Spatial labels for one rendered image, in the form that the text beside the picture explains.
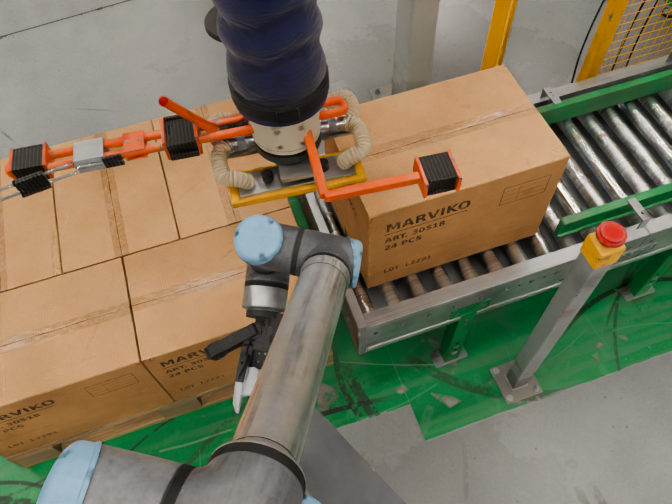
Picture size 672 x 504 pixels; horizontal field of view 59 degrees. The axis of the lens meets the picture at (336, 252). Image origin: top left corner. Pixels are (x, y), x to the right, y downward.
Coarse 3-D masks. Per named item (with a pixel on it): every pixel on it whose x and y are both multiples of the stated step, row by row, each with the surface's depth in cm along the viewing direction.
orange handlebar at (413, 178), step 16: (336, 96) 145; (320, 112) 143; (336, 112) 143; (240, 128) 141; (112, 144) 140; (128, 144) 139; (144, 144) 139; (160, 144) 139; (64, 160) 138; (128, 160) 140; (320, 176) 132; (400, 176) 132; (416, 176) 131; (320, 192) 130; (336, 192) 130; (352, 192) 130; (368, 192) 131
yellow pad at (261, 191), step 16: (320, 160) 147; (256, 176) 148; (272, 176) 146; (336, 176) 147; (352, 176) 147; (240, 192) 146; (256, 192) 145; (272, 192) 146; (288, 192) 146; (304, 192) 147
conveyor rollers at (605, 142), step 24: (648, 96) 230; (648, 120) 224; (576, 144) 221; (600, 144) 221; (624, 144) 222; (576, 168) 213; (600, 168) 213; (624, 168) 213; (648, 168) 214; (624, 192) 207; (552, 216) 203; (528, 240) 201; (456, 264) 196; (360, 288) 191; (384, 288) 191; (408, 288) 193
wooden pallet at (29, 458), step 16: (192, 400) 219; (208, 400) 228; (224, 400) 229; (144, 416) 225; (160, 416) 225; (176, 416) 226; (96, 432) 223; (112, 432) 222; (128, 432) 224; (48, 448) 211; (64, 448) 220; (32, 464) 218
